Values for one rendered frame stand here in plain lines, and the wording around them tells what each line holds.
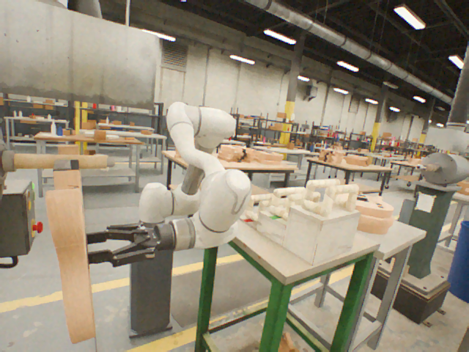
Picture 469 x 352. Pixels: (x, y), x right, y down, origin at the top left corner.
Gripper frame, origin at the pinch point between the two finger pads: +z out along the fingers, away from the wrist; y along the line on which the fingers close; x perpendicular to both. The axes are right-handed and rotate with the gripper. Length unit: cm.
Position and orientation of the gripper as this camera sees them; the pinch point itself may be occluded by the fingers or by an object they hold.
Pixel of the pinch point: (89, 248)
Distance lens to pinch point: 68.9
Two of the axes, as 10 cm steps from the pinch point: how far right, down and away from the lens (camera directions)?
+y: -5.0, -4.0, 7.7
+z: -8.4, 0.2, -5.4
